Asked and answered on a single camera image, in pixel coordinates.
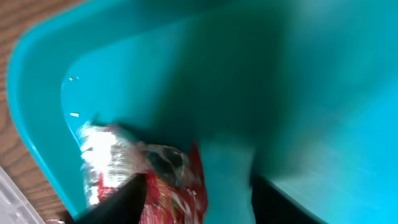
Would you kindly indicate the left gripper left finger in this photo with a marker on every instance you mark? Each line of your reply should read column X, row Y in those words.
column 124, row 207

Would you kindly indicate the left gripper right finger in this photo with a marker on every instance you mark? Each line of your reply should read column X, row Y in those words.
column 272, row 207

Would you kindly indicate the red foil wrapper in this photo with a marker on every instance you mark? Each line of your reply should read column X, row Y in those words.
column 176, row 190

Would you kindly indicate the clear plastic storage bin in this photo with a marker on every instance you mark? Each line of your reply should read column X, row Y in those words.
column 15, row 208

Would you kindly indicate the teal serving tray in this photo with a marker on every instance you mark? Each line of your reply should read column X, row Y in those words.
column 303, row 93

